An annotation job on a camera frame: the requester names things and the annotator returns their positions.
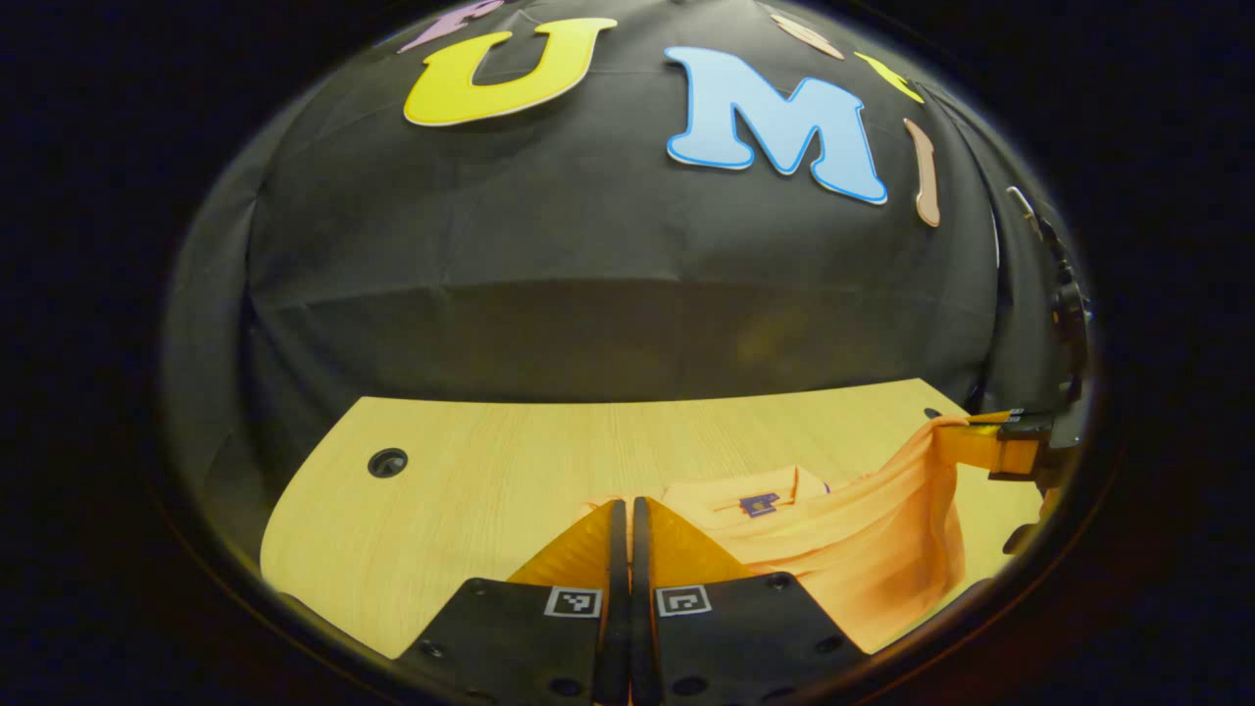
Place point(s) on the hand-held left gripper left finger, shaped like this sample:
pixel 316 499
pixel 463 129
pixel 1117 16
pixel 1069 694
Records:
pixel 520 647

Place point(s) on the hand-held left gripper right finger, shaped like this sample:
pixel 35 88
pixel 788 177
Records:
pixel 735 647

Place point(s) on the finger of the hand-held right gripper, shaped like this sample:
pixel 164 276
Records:
pixel 1020 446

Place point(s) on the orange T-shirt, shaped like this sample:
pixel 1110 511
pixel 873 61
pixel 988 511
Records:
pixel 882 549

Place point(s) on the black backdrop cloth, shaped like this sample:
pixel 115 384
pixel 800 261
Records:
pixel 588 275

